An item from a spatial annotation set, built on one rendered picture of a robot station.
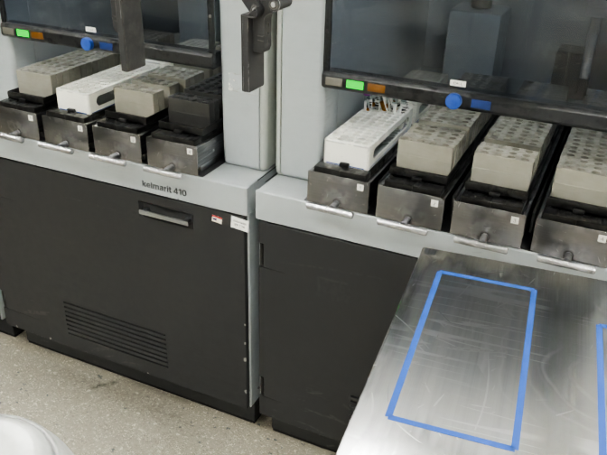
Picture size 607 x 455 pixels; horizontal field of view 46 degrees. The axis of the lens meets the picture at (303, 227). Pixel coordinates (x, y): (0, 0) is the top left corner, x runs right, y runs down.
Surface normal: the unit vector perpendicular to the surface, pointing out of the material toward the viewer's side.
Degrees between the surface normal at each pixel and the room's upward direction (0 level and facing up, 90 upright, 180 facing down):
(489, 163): 90
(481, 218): 90
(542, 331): 0
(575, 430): 0
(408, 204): 90
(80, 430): 0
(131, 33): 90
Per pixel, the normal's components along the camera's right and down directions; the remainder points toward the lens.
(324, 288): -0.42, 0.41
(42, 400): 0.03, -0.88
